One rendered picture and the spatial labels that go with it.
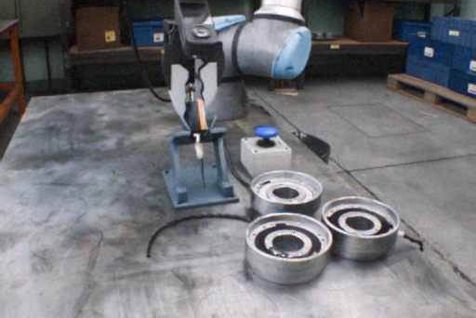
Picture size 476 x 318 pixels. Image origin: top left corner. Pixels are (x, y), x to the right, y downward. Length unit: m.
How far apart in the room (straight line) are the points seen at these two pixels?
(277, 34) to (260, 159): 0.31
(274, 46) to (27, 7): 3.51
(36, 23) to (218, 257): 3.85
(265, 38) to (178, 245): 0.52
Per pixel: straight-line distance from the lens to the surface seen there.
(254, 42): 0.98
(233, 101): 1.05
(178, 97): 0.70
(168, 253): 0.59
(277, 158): 0.78
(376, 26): 4.78
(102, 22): 3.98
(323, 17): 5.05
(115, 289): 0.54
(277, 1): 0.99
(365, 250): 0.58
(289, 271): 0.52
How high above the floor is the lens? 1.14
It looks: 22 degrees down
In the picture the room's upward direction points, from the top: 2 degrees clockwise
